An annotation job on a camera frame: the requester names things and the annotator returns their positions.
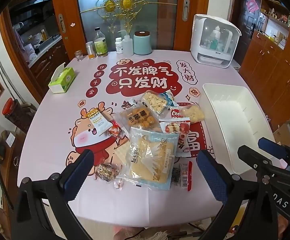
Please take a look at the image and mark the clear wrapped nut bar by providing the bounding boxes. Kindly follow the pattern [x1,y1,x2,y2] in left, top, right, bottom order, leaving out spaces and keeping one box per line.
[94,162,120,182]

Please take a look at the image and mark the seaweed packet with red strip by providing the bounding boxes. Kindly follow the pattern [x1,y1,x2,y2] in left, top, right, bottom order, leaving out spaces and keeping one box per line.
[171,161,193,188]

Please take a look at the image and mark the red white cookie packet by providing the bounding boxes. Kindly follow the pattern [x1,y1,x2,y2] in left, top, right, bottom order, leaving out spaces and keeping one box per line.
[170,107,185,119]

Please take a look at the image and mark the large yellow snack bag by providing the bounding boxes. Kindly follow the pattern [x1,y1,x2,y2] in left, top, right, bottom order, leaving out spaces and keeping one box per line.
[116,127,180,190]

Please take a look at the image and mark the white storage cabinet clear door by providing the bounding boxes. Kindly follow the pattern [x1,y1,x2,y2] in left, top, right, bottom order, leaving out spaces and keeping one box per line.
[190,14,242,68]

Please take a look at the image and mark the glass door with gold ornament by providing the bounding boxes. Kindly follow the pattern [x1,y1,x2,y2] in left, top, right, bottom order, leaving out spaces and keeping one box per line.
[50,0,210,60]

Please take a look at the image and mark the white yellow oat packet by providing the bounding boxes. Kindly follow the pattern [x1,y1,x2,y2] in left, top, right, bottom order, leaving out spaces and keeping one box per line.
[86,108,112,137]

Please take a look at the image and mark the green tissue box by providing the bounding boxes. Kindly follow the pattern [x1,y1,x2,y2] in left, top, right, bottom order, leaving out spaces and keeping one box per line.
[48,62,76,94]

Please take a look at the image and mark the clear beige puff packet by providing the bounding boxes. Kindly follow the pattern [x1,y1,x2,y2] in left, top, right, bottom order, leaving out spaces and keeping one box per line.
[140,90,169,114]

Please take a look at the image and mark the cardboard box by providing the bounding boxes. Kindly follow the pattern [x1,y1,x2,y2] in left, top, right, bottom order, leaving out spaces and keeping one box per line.
[273,124,290,147]

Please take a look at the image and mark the red fruit print packet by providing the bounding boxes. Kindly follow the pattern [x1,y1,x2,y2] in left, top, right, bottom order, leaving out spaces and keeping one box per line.
[159,117,191,135]

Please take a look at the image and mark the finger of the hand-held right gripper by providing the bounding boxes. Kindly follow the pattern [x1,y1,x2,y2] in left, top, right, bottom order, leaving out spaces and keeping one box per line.
[237,144,290,180]
[258,137,290,162]

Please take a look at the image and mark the pink door decoration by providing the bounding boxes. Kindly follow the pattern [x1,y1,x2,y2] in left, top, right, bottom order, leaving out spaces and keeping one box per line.
[246,0,258,13]

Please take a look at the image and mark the kitchen counter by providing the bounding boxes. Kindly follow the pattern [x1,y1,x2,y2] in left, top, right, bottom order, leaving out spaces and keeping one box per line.
[27,36,64,68]

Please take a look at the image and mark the red wrapped candy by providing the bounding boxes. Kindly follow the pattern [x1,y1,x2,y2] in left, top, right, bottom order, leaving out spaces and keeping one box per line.
[109,120,122,137]

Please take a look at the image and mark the wooden wall cabinet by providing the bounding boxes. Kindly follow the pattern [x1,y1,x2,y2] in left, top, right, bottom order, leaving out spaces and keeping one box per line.
[239,0,290,130]

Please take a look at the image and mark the small dark snack packet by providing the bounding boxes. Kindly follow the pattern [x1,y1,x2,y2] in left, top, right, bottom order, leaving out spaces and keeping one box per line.
[121,99,137,110]

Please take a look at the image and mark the metal can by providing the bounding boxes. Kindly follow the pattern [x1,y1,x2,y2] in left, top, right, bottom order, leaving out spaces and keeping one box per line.
[86,41,97,59]

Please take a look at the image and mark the clear pale cookie packet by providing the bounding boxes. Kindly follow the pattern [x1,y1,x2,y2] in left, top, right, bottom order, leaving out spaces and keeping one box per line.
[180,105,205,123]

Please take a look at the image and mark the white teal bottle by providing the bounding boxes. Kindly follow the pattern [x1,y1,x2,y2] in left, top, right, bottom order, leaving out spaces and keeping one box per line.
[210,29,221,50]

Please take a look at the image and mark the brown ball snack packet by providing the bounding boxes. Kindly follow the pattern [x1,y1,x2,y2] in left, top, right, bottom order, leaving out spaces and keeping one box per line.
[115,106,160,133]

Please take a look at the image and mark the white plastic bin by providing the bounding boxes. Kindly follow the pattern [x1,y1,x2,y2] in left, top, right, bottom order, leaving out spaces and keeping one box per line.
[202,83,277,175]

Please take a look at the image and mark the white pill bottle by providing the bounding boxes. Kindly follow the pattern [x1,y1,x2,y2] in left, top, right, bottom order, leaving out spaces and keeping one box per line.
[115,37,124,54]

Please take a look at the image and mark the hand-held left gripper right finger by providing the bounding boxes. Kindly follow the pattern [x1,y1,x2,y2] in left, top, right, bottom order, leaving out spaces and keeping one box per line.
[196,149,279,240]

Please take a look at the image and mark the glass bottle with green label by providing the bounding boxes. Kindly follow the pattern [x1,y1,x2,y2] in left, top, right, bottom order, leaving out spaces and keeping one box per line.
[94,27,108,57]

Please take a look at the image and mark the teal canister with brown lid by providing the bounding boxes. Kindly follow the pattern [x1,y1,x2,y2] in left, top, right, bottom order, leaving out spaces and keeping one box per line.
[133,31,152,55]

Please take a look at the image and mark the red lidded jar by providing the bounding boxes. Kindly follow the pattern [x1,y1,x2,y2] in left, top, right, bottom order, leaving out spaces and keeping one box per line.
[2,98,20,118]

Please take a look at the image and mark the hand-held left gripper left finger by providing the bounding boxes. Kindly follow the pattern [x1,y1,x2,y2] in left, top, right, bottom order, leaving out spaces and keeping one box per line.
[11,149,95,240]

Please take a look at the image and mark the dark wooden door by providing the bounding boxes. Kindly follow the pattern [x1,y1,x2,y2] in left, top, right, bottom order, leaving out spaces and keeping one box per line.
[229,0,262,67]

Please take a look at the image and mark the white squeeze bottle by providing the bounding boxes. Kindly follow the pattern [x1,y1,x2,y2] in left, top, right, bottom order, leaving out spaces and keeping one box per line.
[117,29,135,57]

